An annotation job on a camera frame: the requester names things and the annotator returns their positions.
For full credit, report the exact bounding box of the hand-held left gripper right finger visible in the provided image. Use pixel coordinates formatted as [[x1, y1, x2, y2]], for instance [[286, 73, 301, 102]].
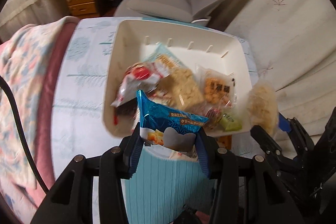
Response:
[[196, 130, 305, 224]]

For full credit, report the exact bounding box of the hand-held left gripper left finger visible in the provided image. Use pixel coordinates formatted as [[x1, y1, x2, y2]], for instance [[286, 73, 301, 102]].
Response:
[[31, 124, 144, 224]]

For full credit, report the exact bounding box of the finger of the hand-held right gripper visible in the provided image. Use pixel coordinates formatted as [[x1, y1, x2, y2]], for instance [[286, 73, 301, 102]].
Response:
[[251, 126, 283, 161], [278, 113, 314, 153]]

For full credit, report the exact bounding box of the yellow sachima bar packet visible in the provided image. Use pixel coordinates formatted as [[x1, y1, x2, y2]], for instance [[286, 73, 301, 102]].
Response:
[[247, 82, 280, 136], [157, 68, 205, 111]]

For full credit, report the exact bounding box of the yellow green cake packet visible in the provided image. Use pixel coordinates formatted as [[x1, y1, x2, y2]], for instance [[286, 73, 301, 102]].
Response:
[[219, 113, 243, 131]]

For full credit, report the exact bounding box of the red orange snack packet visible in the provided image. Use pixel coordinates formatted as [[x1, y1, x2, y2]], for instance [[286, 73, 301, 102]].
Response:
[[202, 106, 223, 126]]

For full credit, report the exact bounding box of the blue snack packet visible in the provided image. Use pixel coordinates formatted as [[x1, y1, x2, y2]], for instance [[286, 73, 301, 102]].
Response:
[[136, 90, 210, 151]]

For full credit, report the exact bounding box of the white orange bread packet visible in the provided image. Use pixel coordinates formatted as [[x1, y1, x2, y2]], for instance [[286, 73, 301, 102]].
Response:
[[110, 61, 160, 107]]

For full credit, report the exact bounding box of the clear pastry packet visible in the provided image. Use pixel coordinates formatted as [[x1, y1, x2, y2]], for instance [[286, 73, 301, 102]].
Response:
[[196, 64, 237, 109]]

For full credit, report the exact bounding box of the white plastic storage bin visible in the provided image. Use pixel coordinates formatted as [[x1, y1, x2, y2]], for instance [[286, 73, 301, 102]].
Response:
[[104, 20, 254, 139]]

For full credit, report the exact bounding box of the teal striped mat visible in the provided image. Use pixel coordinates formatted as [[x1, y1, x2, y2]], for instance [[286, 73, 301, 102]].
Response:
[[123, 145, 218, 224]]

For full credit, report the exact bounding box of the cream leaf print curtain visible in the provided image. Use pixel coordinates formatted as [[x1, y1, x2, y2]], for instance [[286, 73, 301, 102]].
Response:
[[197, 0, 336, 135]]

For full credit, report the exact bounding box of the pink sofa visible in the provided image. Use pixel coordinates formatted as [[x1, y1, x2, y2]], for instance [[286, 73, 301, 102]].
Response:
[[34, 22, 79, 188]]

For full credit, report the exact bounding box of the pastel floral blanket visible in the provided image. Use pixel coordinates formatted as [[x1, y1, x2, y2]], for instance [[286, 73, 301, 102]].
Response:
[[0, 17, 79, 188]]

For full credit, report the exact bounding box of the black cable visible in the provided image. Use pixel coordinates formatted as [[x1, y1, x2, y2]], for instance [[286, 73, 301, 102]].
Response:
[[0, 77, 50, 194]]

